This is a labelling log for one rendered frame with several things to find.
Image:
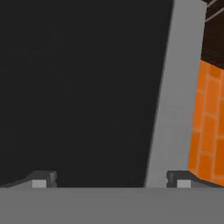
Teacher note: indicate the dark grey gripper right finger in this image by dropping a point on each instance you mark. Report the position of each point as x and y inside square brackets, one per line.
[182, 177]

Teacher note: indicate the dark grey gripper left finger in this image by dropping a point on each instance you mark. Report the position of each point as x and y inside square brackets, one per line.
[40, 178]

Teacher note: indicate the grey cabinet side panel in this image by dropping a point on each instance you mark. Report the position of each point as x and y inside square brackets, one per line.
[178, 96]

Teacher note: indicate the black cabinet front panel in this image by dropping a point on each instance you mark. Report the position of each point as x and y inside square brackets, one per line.
[78, 87]

